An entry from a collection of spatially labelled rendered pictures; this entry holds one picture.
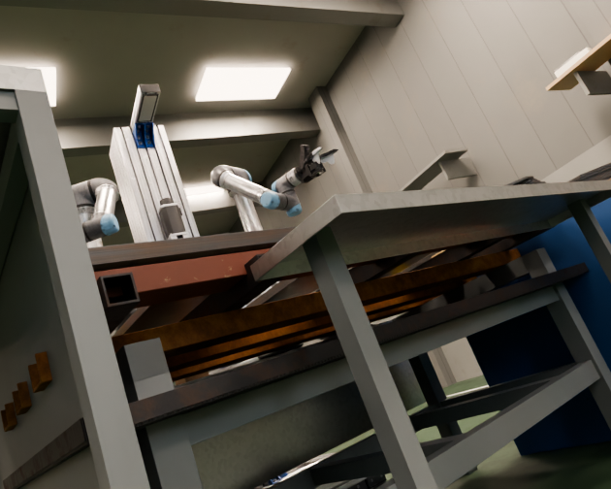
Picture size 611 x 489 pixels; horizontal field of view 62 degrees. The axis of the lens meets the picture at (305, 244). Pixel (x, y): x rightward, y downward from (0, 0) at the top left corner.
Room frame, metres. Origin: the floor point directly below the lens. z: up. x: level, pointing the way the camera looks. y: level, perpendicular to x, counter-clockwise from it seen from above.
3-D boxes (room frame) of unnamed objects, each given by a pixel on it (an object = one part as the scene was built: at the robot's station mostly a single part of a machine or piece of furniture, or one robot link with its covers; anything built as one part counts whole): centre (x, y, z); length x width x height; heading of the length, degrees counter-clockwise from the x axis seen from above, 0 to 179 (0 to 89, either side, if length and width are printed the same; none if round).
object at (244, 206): (2.36, 0.21, 1.41); 0.15 x 0.12 x 0.55; 148
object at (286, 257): (1.19, -0.42, 0.73); 1.20 x 0.26 x 0.03; 132
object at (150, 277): (1.30, -0.19, 0.78); 1.56 x 0.09 x 0.06; 132
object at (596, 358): (1.76, -0.72, 0.34); 0.06 x 0.06 x 0.68; 42
